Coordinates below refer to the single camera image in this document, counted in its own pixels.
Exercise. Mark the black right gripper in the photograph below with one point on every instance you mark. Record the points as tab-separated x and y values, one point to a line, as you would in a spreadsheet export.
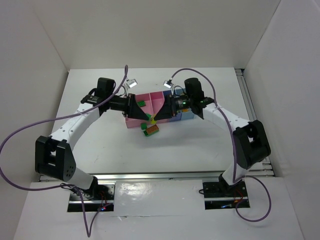
170	105

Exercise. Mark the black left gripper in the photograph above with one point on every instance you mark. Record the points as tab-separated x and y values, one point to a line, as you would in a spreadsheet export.
130	105

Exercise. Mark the small dark green lego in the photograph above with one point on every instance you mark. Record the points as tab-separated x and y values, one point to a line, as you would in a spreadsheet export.
144	126

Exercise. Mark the long green lego brick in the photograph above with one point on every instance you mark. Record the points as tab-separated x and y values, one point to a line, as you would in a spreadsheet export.
141	104

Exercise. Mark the green square lego brick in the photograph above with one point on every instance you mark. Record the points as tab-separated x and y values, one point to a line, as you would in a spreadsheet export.
149	116

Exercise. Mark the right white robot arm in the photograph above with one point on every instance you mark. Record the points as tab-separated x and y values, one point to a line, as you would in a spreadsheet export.
249	141

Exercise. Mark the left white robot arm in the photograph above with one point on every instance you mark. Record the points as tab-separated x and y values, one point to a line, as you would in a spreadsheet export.
54	154

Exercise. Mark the large pink bin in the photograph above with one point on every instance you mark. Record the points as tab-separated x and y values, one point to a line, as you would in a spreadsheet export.
148	109

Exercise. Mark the narrow pink bin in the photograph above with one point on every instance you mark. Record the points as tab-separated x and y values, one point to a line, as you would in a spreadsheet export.
157	101

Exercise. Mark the light blue bin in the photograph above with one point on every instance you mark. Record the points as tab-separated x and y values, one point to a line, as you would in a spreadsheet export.
184	114

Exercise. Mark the dark blue bin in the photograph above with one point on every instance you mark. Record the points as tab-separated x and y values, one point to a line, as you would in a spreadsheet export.
167	93

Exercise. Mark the aluminium front rail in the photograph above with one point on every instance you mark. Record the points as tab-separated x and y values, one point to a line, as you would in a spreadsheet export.
158	175

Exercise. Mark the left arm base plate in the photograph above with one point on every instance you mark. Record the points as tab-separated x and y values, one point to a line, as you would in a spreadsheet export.
105	200

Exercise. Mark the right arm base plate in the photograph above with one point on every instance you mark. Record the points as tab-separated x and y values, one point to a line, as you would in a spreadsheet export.
216	198

